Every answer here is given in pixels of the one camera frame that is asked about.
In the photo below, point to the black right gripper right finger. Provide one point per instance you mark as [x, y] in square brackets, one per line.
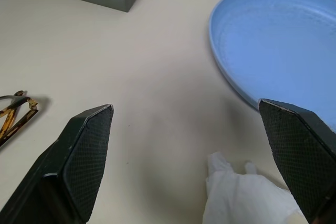
[302, 155]

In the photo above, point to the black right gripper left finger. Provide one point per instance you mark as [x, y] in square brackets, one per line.
[68, 166]

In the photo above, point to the crumpled white tissue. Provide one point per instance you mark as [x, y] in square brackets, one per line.
[241, 195]

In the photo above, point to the tortoiseshell eyeglasses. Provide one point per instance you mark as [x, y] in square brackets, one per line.
[13, 119]

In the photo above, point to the light blue plate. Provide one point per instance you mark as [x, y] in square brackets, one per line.
[275, 43]

